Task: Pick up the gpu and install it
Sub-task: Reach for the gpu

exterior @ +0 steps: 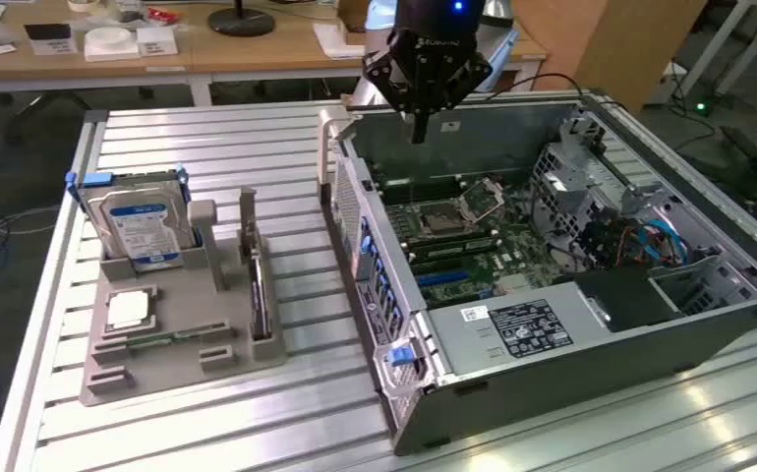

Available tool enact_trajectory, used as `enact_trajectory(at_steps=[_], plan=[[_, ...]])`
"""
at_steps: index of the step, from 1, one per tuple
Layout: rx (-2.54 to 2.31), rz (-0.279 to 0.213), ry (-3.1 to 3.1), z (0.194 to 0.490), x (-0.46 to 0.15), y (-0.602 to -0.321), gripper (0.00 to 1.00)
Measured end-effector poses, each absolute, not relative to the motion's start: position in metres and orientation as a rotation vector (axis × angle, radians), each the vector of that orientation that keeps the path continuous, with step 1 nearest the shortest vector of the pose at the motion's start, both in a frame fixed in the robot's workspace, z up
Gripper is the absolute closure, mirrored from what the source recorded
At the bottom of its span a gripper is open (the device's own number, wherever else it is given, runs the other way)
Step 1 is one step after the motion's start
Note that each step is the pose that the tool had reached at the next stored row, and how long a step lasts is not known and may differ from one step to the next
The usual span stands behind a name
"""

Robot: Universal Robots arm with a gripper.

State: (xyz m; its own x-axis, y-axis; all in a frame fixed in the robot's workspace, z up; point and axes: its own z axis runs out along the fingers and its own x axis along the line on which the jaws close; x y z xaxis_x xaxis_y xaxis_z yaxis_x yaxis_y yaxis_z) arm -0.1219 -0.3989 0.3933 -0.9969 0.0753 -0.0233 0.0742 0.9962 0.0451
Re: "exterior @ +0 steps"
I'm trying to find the wooden desk white frame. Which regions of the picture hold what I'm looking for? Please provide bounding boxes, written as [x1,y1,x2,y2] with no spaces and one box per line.
[0,0,550,94]

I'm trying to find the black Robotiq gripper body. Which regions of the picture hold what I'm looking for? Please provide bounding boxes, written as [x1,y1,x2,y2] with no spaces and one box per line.
[387,0,484,110]

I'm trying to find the small white labelled box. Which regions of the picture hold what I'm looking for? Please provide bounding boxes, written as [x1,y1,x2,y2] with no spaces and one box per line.
[134,27,180,58]

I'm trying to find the CPU socket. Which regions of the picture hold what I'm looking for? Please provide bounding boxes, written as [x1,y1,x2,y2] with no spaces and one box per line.
[419,201,464,235]

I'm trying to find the hard disk with blue caddy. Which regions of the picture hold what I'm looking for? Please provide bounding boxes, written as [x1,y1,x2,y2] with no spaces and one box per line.
[62,166,194,272]

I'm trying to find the grey floor cable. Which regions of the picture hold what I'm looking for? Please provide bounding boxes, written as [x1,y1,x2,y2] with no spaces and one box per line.
[0,204,57,236]

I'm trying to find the blue expansion slot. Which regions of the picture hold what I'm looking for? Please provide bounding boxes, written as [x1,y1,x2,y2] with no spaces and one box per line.
[416,271,471,289]

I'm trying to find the grey plastic parts rack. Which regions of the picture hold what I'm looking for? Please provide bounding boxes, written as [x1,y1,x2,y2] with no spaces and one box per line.
[78,199,287,408]

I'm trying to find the blue SATA wire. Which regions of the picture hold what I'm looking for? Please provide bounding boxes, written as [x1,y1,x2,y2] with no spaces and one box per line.
[639,218,691,266]

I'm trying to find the white box black top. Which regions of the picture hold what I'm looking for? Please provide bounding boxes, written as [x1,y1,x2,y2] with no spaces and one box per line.
[22,22,81,56]

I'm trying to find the open dark grey PC case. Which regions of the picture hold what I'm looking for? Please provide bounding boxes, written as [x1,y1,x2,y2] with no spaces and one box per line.
[316,88,757,456]

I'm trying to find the metal socket cover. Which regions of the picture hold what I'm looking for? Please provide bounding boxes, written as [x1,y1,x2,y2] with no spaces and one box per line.
[459,177,507,210]

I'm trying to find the black camera cable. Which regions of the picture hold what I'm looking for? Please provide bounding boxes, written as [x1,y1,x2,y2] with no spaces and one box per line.
[481,72,586,99]

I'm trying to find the white box with round dish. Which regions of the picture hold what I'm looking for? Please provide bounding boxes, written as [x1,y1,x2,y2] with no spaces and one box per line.
[82,27,141,63]

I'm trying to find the white paper stack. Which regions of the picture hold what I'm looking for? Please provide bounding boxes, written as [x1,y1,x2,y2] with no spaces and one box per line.
[313,22,367,60]

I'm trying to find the graphics card with metal bracket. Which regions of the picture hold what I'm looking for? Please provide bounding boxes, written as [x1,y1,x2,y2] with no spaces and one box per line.
[236,185,275,343]

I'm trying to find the metal disk bay cage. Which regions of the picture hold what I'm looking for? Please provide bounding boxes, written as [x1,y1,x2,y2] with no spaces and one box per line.
[527,142,667,257]

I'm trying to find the green RAM stick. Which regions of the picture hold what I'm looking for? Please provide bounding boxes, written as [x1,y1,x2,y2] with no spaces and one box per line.
[124,327,221,353]

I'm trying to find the green motherboard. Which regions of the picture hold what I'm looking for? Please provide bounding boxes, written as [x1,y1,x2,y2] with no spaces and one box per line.
[376,166,575,309]

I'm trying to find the black round lamp base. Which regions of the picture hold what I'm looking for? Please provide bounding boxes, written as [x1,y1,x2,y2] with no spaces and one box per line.
[205,0,277,38]

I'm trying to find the wooden cabinet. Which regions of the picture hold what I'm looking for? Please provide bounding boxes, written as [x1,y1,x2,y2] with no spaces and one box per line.
[511,0,711,114]

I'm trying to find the silver CPU chip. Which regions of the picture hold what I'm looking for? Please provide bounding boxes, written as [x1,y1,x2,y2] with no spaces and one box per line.
[106,293,153,328]

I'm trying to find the grey power supply with label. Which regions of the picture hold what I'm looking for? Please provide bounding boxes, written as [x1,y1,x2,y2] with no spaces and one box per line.
[425,282,608,380]

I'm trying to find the orange wire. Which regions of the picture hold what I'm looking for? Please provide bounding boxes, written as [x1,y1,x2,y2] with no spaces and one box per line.
[616,223,647,266]

